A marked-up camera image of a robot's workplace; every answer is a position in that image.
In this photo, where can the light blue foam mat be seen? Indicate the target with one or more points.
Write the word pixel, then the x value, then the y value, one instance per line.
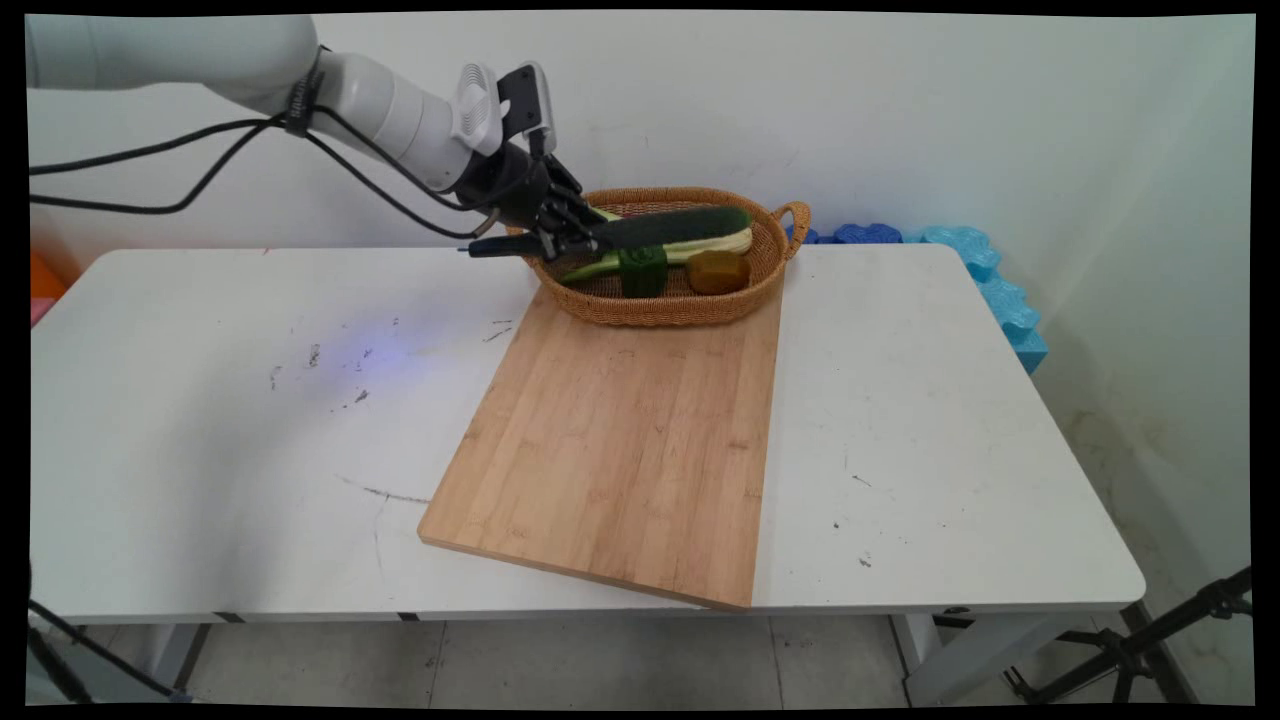
pixel 1000 290

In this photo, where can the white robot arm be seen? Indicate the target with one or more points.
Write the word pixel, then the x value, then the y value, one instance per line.
pixel 230 60

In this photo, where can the woven wicker basket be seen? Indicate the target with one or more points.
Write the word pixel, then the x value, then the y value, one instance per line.
pixel 680 305

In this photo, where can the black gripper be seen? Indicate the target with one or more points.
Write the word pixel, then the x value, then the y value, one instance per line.
pixel 505 185

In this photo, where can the brown potato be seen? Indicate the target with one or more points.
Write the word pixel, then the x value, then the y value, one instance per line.
pixel 718 272

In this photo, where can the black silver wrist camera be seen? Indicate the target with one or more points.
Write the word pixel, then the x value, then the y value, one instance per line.
pixel 528 100

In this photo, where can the long dark green cucumber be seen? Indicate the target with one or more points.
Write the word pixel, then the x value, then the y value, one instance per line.
pixel 680 226

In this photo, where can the white table leg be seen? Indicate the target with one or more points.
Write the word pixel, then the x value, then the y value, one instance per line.
pixel 975 650
pixel 170 655

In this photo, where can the black tripod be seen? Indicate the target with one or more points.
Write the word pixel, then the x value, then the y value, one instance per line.
pixel 90 650
pixel 1130 650

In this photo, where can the pink object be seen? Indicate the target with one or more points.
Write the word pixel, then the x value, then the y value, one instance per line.
pixel 40 310

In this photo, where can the dark green bell pepper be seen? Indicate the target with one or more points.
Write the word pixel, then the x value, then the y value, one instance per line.
pixel 642 270

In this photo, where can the orange object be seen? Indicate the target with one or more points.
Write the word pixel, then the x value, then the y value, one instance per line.
pixel 44 275

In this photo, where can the bamboo cutting board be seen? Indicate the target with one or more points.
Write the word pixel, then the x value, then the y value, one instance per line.
pixel 620 450

